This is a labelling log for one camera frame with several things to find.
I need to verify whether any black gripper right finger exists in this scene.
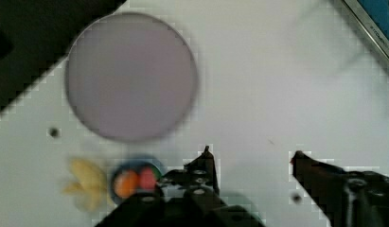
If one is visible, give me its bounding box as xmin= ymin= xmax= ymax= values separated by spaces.
xmin=291 ymin=150 xmax=389 ymax=227

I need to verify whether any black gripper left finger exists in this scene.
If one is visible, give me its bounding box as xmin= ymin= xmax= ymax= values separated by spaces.
xmin=157 ymin=146 xmax=221 ymax=202

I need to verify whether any red toy fruit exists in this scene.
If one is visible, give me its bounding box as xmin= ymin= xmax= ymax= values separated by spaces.
xmin=139 ymin=167 xmax=157 ymax=190

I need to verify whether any small blue bowl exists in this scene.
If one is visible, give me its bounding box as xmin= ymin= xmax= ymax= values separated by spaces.
xmin=108 ymin=155 xmax=166 ymax=204

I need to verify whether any orange toy fruit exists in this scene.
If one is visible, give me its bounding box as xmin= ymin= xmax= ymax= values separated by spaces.
xmin=114 ymin=170 xmax=139 ymax=199

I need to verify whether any yellow banana bunch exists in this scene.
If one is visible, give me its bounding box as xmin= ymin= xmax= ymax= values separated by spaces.
xmin=62 ymin=158 xmax=108 ymax=212

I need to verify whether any round grey plate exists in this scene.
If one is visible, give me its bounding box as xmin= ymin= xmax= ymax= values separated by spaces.
xmin=64 ymin=12 xmax=199 ymax=142

